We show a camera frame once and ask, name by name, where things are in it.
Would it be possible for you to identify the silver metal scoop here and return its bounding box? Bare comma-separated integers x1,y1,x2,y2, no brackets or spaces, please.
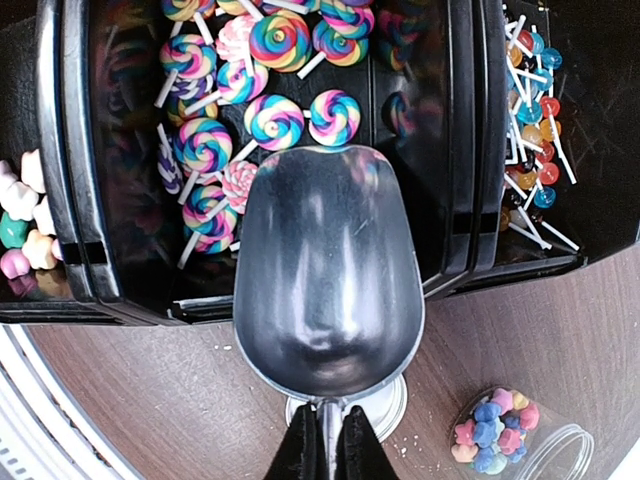
233,145,425,453

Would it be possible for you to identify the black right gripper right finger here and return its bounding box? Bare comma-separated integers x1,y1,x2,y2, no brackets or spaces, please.
340,405,398,480

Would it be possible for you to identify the silver metal jar lid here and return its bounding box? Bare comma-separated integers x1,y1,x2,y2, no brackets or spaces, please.
284,374,409,444

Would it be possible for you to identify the black three-compartment candy tray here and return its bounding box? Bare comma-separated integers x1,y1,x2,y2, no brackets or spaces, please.
1,1,639,325

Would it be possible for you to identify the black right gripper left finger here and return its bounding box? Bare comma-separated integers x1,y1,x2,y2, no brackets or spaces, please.
264,404,324,480

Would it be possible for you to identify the clear plastic jar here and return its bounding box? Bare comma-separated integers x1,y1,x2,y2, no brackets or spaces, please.
449,386,595,479

